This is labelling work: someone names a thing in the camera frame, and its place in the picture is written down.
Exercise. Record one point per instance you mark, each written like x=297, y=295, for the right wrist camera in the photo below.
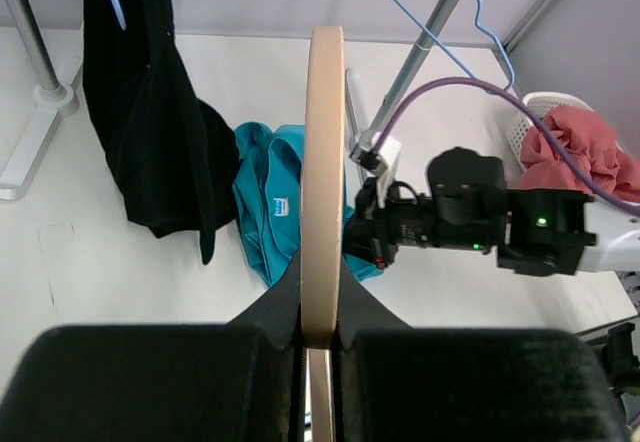
x=381, y=163

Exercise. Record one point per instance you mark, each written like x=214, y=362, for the beige wooden hanger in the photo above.
x=321, y=217

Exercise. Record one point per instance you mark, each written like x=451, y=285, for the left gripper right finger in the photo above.
x=451, y=348

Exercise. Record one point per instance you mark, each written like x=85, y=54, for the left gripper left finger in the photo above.
x=238, y=381

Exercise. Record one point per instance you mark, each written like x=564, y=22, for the black t shirt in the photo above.
x=172, y=156

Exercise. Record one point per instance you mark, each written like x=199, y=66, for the silver clothes rack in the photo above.
x=57, y=100

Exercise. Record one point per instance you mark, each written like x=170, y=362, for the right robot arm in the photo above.
x=537, y=232

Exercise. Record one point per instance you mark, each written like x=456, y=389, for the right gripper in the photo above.
x=381, y=225

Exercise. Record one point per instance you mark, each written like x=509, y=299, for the salmon pink t shirt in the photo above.
x=591, y=143

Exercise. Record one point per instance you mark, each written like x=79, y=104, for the teal t shirt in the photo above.
x=267, y=195

